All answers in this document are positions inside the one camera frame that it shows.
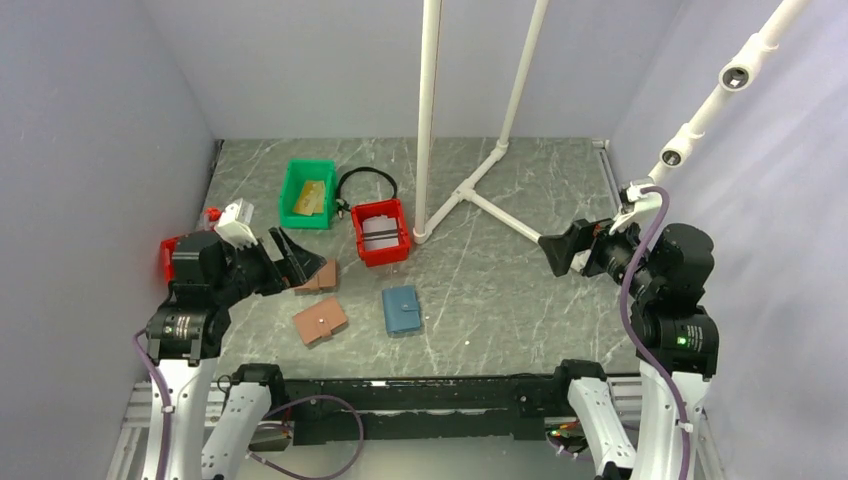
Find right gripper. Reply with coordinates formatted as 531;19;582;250
538;205;661;296

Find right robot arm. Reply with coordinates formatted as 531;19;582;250
537;219;719;479

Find blue card holder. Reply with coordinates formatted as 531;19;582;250
382;285;421;335

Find small red plastic bin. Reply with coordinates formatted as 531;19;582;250
351;199;411;268

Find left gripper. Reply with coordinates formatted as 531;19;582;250
212;224;325;306

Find brown card holder front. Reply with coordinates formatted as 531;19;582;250
293;296;348;346

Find brown card holder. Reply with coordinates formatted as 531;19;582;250
293;296;348;346
294;259;339;295

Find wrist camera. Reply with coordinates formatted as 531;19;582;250
200;198;258;248
609;177;663;233

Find black cable loop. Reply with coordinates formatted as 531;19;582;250
334;166;399;220

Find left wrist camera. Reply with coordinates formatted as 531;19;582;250
200;198;258;248

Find green plastic bin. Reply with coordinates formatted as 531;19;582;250
278;159;337;230

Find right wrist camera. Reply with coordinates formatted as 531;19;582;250
609;177;663;233

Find white pvc pipe frame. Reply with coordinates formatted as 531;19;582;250
413;1;549;244

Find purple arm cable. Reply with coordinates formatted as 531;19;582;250
543;185;694;480
132;329;366;480

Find large red plastic bin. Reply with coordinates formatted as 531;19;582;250
159;236;180;285

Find white card in red bin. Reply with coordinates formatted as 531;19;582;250
362;215;400;251

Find white pipe with sockets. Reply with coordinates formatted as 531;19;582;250
648;0;810;185

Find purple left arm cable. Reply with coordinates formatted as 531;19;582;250
132;329;366;480

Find gold cards in green bin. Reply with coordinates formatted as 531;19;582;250
292;180;326;216

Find brown card holder back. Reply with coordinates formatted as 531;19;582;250
294;259;339;295

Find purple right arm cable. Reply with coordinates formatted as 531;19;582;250
543;185;694;480

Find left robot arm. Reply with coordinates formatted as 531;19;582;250
136;228;326;479

